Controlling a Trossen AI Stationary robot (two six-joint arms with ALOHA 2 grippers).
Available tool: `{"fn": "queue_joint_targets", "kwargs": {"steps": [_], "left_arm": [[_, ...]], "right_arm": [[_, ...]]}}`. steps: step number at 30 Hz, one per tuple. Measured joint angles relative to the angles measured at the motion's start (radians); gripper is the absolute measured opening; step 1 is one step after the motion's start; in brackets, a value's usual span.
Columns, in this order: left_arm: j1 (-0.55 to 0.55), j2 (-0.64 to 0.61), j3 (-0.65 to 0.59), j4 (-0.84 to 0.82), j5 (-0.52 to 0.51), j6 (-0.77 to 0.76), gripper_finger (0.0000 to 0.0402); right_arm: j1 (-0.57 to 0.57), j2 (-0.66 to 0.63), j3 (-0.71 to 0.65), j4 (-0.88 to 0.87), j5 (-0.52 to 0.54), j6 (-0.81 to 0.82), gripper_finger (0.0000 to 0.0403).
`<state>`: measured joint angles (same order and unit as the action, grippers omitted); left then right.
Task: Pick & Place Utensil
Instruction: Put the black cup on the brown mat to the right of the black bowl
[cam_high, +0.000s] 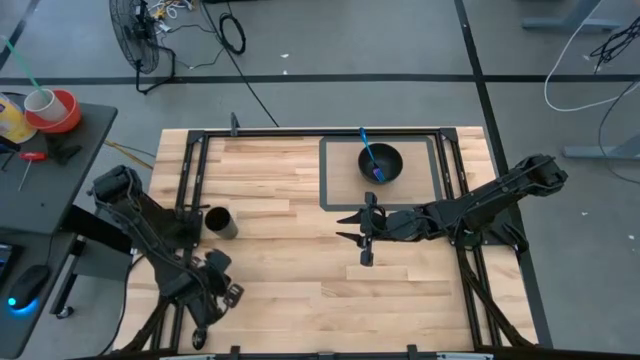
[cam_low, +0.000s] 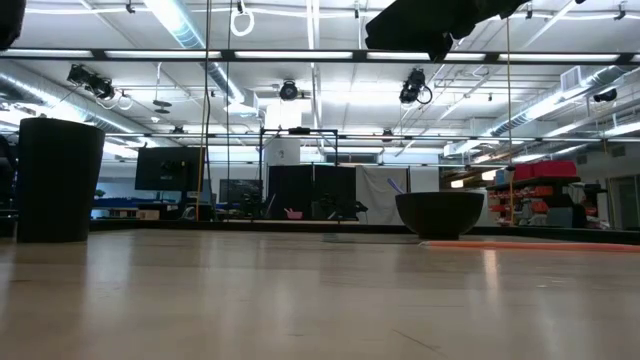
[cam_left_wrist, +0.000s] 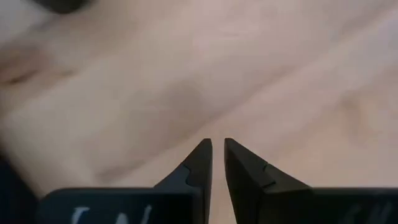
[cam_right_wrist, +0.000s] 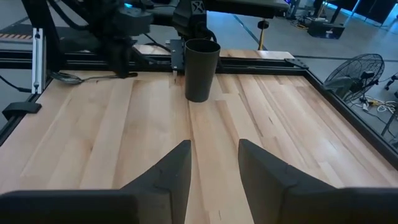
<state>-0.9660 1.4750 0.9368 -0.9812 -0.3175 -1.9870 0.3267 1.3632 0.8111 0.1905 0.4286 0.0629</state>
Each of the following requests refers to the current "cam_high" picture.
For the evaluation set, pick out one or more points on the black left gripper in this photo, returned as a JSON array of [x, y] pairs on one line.
[[215, 285]]

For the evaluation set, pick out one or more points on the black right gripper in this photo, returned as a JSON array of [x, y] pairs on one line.
[[368, 255]]

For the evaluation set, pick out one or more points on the blue plastic utensil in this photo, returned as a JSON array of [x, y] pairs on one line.
[[368, 147]]

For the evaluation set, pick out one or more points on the black cylindrical cup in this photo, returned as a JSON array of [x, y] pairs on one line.
[[222, 227]]

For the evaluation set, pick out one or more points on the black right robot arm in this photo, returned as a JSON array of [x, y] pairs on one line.
[[475, 205]]

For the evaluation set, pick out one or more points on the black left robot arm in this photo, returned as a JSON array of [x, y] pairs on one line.
[[145, 225]]

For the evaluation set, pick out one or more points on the tan placemat with dark border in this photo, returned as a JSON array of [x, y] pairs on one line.
[[340, 175]]

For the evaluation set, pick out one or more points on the black bowl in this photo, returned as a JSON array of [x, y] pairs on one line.
[[392, 160]]

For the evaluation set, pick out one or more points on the black computer mouse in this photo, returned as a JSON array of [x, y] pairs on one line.
[[27, 285]]

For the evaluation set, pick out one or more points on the black side desk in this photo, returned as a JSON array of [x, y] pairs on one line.
[[50, 200]]

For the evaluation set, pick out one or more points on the dark screen device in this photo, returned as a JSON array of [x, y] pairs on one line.
[[6, 257]]

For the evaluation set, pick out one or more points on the small black tool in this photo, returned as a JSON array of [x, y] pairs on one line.
[[62, 150]]

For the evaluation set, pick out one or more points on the grey desk foot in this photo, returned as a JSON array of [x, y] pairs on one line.
[[565, 22], [600, 151]]

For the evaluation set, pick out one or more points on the orange bowl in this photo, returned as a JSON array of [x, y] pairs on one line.
[[70, 117]]

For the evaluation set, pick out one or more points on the white cup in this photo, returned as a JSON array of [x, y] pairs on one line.
[[42, 105]]

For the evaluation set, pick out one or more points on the yellow container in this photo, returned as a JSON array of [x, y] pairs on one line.
[[10, 122]]

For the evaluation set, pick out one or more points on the black floor fan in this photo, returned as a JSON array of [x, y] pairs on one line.
[[131, 35]]

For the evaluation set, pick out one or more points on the green straw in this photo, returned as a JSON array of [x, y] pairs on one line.
[[22, 65]]

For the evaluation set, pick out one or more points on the black metal table frame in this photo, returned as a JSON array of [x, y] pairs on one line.
[[325, 133]]

